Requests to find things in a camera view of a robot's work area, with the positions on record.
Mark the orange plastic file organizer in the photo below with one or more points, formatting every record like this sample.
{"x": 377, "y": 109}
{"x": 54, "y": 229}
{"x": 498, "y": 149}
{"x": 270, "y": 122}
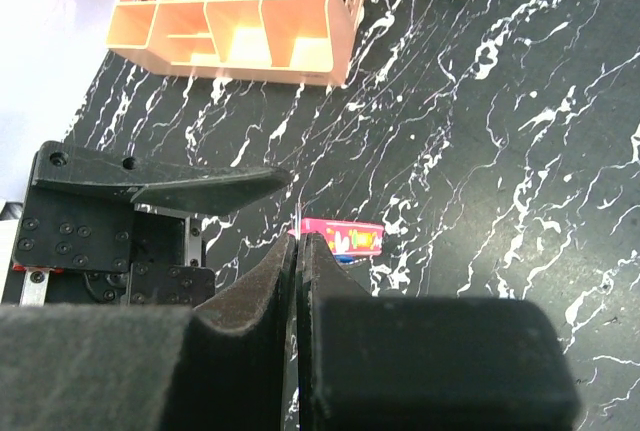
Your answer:
{"x": 282, "y": 41}

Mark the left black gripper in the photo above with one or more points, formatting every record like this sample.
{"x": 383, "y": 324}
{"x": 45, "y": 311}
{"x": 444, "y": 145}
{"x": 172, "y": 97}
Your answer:
{"x": 110, "y": 229}

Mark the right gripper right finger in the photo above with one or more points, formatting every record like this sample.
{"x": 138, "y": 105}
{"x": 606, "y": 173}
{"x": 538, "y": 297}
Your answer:
{"x": 423, "y": 363}

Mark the key with blue tag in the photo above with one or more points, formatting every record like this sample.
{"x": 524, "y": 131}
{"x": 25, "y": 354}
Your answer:
{"x": 346, "y": 260}

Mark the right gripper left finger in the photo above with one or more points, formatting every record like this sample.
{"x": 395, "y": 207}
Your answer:
{"x": 218, "y": 366}

